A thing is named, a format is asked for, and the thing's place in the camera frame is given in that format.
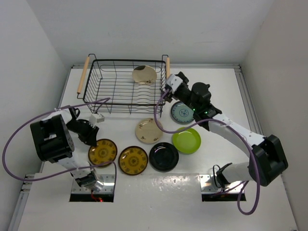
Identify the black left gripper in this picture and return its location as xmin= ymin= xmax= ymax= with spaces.
xmin=66 ymin=119 xmax=99 ymax=147

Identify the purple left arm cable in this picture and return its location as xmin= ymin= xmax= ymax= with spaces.
xmin=1 ymin=97 xmax=118 ymax=181

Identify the metal base plate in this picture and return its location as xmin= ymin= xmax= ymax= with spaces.
xmin=71 ymin=174 xmax=116 ymax=194
xmin=199 ymin=174 xmax=243 ymax=194

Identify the black glossy plate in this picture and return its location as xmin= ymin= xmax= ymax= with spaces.
xmin=149 ymin=142 xmax=179 ymax=172

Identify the blue floral celadon plate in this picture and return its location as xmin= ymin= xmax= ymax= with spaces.
xmin=170 ymin=102 xmax=194 ymax=125

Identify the beige plate on table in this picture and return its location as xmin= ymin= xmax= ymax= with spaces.
xmin=135 ymin=118 xmax=163 ymax=144

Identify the black wire dish rack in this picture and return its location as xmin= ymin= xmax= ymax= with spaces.
xmin=77 ymin=53 xmax=169 ymax=114

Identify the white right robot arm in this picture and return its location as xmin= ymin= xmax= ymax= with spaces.
xmin=162 ymin=72 xmax=289 ymax=187

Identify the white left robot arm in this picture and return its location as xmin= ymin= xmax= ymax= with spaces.
xmin=30 ymin=107 xmax=104 ymax=191

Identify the right wooden rack handle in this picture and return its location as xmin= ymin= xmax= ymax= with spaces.
xmin=166 ymin=57 xmax=170 ymax=79

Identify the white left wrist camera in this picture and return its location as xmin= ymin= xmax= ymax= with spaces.
xmin=89 ymin=114 xmax=105 ymax=127

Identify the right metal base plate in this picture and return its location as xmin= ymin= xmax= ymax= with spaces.
xmin=199 ymin=174 xmax=243 ymax=194

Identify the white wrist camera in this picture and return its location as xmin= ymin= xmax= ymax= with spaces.
xmin=89 ymin=114 xmax=105 ymax=127
xmin=165 ymin=74 xmax=183 ymax=93

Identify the beige plate with dark motifs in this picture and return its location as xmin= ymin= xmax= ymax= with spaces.
xmin=132 ymin=65 xmax=157 ymax=85

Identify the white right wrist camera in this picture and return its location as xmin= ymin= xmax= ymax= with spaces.
xmin=165 ymin=74 xmax=183 ymax=93

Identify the wooden rack handle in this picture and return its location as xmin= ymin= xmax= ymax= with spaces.
xmin=77 ymin=55 xmax=90 ymax=94
xmin=166 ymin=57 xmax=170 ymax=79

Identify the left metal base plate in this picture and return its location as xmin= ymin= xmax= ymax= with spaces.
xmin=71 ymin=174 xmax=116 ymax=194

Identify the lime green plate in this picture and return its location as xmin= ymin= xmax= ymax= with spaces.
xmin=172 ymin=128 xmax=202 ymax=154

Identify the left wooden rack handle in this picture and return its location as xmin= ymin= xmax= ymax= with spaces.
xmin=77 ymin=55 xmax=90 ymax=94

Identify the brown yellow patterned plate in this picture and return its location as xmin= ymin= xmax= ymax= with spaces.
xmin=88 ymin=139 xmax=117 ymax=167
xmin=118 ymin=146 xmax=149 ymax=176

